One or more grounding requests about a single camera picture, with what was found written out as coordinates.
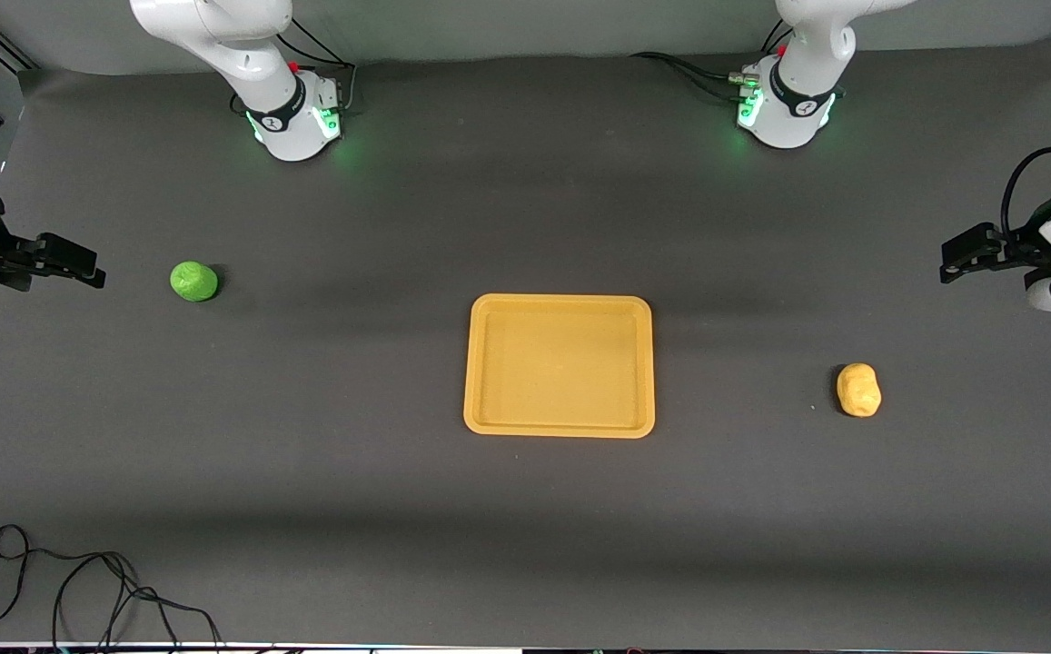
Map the yellow potato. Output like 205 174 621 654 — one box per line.
836 362 883 419

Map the orange rectangular tray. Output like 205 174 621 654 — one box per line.
462 292 657 440

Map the silver aluminium rail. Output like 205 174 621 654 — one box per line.
0 26 41 74

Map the loose black cable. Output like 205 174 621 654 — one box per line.
0 524 223 651

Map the black right arm base cable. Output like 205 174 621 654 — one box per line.
233 16 359 117

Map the black arm base cable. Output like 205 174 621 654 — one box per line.
233 16 359 117
629 18 795 103

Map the black left arm base cable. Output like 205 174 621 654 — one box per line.
629 18 795 103

